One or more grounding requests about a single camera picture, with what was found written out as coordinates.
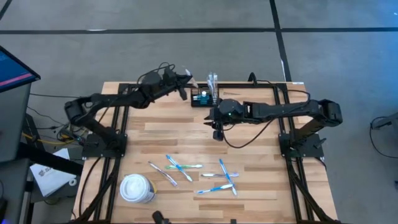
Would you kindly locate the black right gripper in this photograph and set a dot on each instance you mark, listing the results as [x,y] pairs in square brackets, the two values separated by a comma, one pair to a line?
[217,124]

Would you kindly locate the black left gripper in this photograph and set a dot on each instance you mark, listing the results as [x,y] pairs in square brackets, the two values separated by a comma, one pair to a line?
[169,79]

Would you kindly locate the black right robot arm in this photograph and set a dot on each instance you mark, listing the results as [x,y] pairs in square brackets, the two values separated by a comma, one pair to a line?
[280,110]

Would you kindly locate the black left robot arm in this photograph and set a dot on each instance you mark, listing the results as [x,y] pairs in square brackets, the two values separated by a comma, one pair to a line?
[118,99]

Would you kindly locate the white lidded wipes canister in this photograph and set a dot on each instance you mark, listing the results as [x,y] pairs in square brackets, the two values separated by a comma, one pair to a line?
[135,188]

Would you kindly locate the white tape roll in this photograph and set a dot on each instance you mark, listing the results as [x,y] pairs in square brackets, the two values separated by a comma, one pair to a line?
[71,181]

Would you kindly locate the black diagonal bar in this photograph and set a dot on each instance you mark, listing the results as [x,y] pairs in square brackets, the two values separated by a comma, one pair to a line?
[49,159]

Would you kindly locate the white printed booklet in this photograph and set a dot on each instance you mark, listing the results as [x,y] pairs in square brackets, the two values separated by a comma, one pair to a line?
[49,180]

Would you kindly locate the blue screen monitor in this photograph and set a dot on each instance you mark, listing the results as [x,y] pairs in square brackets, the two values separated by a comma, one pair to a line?
[12,71]

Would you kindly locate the grey cabinet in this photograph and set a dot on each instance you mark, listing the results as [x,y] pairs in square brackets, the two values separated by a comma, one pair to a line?
[12,124]

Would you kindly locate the grey floor stand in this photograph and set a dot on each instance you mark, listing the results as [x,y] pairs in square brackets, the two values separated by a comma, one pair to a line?
[388,121]

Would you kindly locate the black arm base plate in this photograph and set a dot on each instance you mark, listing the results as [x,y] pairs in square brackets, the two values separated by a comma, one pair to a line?
[93,152]
[311,152]

